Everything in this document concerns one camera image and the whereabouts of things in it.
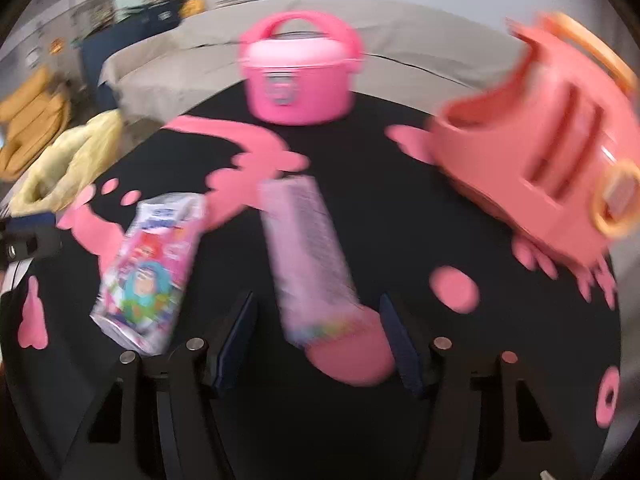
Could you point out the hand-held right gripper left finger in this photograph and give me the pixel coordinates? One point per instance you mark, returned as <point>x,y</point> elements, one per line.
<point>234,342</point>

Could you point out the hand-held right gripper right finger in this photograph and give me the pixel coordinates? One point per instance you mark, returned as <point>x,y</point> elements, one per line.
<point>400,347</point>

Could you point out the yellow plastic bin liner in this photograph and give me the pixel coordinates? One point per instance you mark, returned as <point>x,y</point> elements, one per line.
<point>70,160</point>

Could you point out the lilac snack packet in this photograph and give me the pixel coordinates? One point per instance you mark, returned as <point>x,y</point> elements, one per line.
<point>310,255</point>

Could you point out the colourful cartoon snack packet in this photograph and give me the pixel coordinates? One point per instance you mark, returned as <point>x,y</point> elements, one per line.
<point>150,270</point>

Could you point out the yellow chair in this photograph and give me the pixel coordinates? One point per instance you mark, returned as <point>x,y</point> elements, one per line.
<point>30,120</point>

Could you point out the dark blue cushion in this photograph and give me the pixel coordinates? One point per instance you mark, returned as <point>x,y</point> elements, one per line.
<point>135,35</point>

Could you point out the salmon toy toaster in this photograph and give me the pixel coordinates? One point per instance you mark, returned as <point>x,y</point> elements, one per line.
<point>545,160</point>

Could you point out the pink toy rice cooker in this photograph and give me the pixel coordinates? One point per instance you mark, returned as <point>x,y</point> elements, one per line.
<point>300,80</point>

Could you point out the small yellow toy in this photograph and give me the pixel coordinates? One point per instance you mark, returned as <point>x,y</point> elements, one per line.
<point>192,7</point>

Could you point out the grey covered sofa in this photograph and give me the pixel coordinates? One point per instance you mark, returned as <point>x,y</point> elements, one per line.
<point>420,40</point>

